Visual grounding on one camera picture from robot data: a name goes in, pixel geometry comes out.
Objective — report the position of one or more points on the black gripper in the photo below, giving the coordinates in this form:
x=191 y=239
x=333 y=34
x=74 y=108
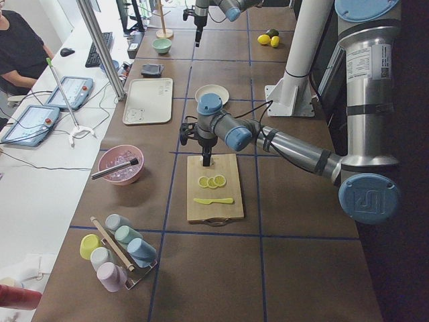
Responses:
x=200 y=21
x=206 y=143

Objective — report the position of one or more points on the cream round plate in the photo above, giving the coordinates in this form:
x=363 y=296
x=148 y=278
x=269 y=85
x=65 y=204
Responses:
x=215 y=89

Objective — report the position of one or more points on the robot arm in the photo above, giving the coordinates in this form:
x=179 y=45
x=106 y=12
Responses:
x=341 y=50
x=232 y=9

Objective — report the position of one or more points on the white bear tray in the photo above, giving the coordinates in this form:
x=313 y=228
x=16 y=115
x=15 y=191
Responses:
x=149 y=101

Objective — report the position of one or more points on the bamboo cutting board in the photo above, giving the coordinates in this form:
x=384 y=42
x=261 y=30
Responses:
x=214 y=214

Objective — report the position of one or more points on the lemon slice top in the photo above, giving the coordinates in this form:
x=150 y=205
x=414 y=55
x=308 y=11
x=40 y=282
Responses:
x=203 y=182

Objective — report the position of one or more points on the lemon slice bottom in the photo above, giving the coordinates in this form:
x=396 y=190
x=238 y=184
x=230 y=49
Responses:
x=220 y=180

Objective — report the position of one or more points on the wooden mug stand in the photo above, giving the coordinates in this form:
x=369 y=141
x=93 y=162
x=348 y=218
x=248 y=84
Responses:
x=163 y=32

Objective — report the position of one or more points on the mint green bowl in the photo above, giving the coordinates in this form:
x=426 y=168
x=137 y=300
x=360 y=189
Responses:
x=162 y=45

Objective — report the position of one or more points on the yellow plastic knife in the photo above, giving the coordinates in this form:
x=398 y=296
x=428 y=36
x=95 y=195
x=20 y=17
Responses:
x=227 y=201

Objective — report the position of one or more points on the grey folded cloth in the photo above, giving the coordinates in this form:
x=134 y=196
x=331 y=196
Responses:
x=152 y=70

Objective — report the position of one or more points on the yellow lemon upper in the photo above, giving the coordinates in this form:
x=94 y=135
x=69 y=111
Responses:
x=264 y=39

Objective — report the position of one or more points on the yellow lemon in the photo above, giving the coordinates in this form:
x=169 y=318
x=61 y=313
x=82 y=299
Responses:
x=275 y=41
x=264 y=39

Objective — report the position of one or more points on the green lime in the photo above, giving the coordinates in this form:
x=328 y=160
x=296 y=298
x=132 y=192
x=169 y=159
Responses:
x=272 y=33

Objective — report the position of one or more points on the metal black-tipped stirrer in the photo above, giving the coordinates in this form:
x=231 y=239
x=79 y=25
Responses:
x=115 y=168

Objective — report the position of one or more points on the yellow lemon lower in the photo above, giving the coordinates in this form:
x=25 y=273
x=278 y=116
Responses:
x=275 y=41

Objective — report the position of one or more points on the pink bowl with ice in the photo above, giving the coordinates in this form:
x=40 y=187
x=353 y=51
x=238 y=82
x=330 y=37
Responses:
x=130 y=155

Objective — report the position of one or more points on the mint green cup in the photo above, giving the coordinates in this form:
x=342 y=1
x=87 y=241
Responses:
x=125 y=234

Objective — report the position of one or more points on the grey-blue cup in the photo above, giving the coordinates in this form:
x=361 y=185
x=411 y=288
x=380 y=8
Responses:
x=114 y=221

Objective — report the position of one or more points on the light blue cup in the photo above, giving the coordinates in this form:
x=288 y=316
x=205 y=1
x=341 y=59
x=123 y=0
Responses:
x=142 y=252

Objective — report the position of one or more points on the white grabber stick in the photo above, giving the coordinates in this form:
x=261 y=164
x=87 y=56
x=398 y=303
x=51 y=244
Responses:
x=77 y=129

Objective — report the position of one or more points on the blue teach pendant far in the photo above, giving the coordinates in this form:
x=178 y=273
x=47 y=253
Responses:
x=77 y=90

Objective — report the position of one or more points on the blue teach pendant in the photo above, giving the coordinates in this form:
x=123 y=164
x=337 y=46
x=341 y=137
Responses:
x=32 y=127
x=77 y=90

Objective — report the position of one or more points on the black computer mouse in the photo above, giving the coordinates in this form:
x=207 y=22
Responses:
x=64 y=52

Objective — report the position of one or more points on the yellow cup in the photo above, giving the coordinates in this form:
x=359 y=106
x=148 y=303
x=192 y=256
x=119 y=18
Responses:
x=88 y=244

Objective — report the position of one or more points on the white cup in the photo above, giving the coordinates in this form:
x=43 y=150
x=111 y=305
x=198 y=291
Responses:
x=100 y=256

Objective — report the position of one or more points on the pink cup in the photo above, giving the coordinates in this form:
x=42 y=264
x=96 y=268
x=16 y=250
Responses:
x=112 y=276

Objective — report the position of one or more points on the blue teach pendant near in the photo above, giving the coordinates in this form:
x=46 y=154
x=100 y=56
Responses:
x=32 y=127

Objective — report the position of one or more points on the person in black shirt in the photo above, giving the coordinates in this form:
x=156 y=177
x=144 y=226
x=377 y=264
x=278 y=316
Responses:
x=23 y=54

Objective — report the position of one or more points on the red bottle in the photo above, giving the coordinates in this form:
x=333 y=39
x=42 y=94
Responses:
x=19 y=298

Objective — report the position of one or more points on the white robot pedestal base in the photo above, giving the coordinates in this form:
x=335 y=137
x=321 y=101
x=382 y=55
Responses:
x=291 y=96

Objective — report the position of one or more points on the aluminium frame post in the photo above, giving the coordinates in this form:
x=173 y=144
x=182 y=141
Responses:
x=95 y=32

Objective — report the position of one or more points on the white wire cup rack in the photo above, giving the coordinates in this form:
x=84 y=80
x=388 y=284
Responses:
x=133 y=272

